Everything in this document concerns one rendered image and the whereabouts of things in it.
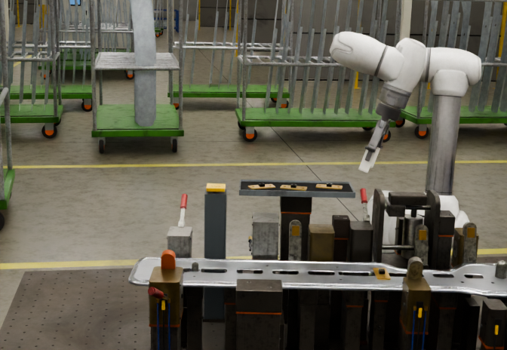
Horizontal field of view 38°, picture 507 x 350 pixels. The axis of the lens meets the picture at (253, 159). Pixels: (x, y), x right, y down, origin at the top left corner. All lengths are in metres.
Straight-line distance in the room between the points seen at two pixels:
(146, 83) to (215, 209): 5.98
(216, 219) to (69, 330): 0.59
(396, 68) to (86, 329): 1.28
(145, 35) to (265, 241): 6.24
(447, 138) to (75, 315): 1.48
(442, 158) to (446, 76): 0.30
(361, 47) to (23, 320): 1.41
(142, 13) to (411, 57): 6.22
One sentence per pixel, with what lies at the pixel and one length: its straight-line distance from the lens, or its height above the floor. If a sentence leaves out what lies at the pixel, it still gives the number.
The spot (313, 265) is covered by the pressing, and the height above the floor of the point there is 1.00.
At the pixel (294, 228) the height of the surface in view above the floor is 1.09.
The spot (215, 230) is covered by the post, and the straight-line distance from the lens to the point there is 2.39.
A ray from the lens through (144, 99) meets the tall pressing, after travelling 8.30.
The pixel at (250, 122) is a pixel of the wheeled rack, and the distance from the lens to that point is 8.81.
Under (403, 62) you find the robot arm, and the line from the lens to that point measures 2.28.
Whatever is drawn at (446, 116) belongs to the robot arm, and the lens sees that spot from 2.84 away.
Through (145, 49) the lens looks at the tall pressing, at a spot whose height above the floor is 1.14.
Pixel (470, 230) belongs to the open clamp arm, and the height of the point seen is 1.09.
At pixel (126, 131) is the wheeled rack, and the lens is 8.13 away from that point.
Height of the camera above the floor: 1.77
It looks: 13 degrees down
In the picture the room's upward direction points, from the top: 1 degrees clockwise
